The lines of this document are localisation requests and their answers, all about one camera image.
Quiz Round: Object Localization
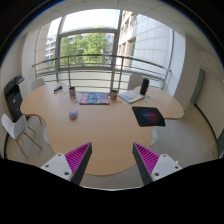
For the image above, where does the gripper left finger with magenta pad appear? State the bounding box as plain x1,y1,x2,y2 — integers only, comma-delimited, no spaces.
41,142,92,185

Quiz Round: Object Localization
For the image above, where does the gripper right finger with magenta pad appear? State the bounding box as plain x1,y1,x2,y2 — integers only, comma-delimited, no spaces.
132,143,182,185

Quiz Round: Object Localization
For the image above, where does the black mouse pad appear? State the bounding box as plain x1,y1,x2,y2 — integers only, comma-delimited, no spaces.
132,106,165,127

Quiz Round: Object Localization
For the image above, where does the wooden curved table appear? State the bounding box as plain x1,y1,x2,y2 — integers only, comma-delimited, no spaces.
19,81,185,177

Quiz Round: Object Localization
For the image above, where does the white chair with wooden legs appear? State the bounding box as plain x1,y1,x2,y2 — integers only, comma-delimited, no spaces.
1,114,41,156

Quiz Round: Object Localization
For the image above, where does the red and blue book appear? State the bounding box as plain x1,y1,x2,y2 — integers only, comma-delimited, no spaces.
79,93,110,105

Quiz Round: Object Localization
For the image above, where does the light blue open book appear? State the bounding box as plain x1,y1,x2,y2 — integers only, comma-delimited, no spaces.
118,90,144,103

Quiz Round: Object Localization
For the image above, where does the dark mug left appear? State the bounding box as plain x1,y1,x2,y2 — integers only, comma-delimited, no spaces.
69,86,76,97

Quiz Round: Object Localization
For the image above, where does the dark small box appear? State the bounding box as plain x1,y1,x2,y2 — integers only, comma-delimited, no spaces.
54,85,63,93

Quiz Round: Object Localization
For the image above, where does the mug with red band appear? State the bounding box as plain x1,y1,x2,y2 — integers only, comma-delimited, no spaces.
110,89,118,100

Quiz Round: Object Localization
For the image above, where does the black upright speaker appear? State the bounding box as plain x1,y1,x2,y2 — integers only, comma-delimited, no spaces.
140,79,149,95

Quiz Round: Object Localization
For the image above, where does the white chair behind table right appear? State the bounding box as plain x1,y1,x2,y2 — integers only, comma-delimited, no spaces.
128,74,143,90

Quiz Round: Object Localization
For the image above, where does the white chair behind table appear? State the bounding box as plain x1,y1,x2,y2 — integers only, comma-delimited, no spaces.
128,74,143,90
31,78,45,90

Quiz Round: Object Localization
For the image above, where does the white chair behind table left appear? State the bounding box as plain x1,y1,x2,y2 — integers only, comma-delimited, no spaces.
31,78,45,90

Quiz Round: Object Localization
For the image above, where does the metal balcony railing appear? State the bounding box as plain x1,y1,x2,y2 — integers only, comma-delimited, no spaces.
33,54,170,92

